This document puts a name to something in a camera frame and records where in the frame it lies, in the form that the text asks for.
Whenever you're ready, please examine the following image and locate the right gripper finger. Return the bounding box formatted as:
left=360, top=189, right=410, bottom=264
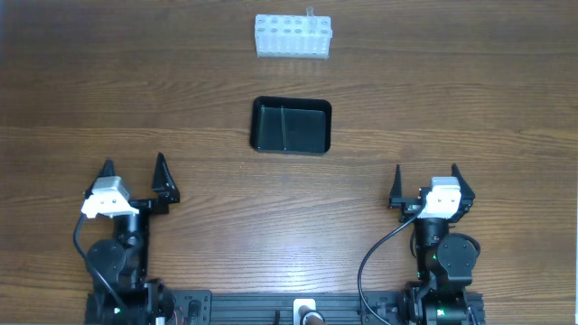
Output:
left=390, top=164, right=405, bottom=200
left=451, top=162, right=477, bottom=202

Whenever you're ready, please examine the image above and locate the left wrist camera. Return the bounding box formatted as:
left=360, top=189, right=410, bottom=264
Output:
left=79, top=175, right=141, bottom=220

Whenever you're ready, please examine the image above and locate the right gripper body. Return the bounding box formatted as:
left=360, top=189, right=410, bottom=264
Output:
left=389, top=196, right=477, bottom=223

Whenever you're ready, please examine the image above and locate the mounting rail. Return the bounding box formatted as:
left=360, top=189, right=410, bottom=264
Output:
left=85, top=290, right=487, bottom=325

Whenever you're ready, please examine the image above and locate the black tray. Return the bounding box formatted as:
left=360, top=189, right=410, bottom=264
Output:
left=249, top=95, right=333, bottom=157

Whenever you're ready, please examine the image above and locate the white test tube rack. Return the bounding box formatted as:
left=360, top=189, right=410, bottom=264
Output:
left=254, top=14, right=334, bottom=60

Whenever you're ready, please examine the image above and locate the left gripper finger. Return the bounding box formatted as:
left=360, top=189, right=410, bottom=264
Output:
left=151, top=152, right=181, bottom=204
left=98, top=158, right=117, bottom=180

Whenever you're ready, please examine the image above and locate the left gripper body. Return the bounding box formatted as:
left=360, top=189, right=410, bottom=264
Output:
left=128, top=198, right=171, bottom=217

